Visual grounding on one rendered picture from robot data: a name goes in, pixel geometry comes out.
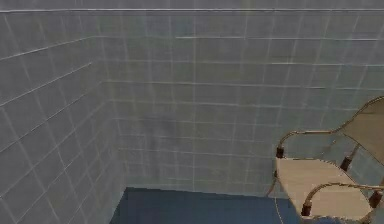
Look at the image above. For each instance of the beige armchair with metal frame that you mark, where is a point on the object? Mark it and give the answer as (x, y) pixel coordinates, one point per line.
(320, 180)

